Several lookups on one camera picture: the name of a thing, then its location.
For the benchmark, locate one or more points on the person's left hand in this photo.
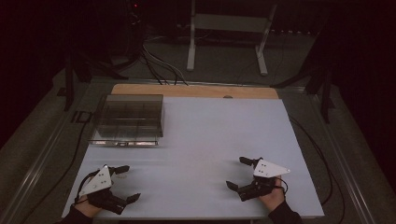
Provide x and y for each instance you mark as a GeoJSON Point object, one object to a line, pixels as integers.
{"type": "Point", "coordinates": [85, 208]}

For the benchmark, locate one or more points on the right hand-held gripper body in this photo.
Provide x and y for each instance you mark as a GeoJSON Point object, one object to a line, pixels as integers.
{"type": "Point", "coordinates": [268, 169]}

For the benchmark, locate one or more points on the person's right hand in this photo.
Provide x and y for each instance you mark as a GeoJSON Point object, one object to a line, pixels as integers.
{"type": "Point", "coordinates": [274, 199]}

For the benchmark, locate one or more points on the white table cover sheet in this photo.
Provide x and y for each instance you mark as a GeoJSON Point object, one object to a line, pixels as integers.
{"type": "Point", "coordinates": [202, 140]}

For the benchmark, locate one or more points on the clear plastic compartment box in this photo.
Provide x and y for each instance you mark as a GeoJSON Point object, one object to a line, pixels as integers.
{"type": "Point", "coordinates": [129, 119]}

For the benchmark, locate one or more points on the metal floor rail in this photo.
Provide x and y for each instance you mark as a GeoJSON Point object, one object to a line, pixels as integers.
{"type": "Point", "coordinates": [37, 165]}
{"type": "Point", "coordinates": [342, 155]}

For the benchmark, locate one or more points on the black tripod stand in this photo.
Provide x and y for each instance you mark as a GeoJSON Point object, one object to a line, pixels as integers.
{"type": "Point", "coordinates": [325, 93]}
{"type": "Point", "coordinates": [69, 84]}

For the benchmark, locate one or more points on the white metal stand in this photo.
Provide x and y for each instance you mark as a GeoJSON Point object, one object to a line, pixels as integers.
{"type": "Point", "coordinates": [230, 23]}

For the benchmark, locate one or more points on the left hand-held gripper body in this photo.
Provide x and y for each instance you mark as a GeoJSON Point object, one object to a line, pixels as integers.
{"type": "Point", "coordinates": [100, 182]}

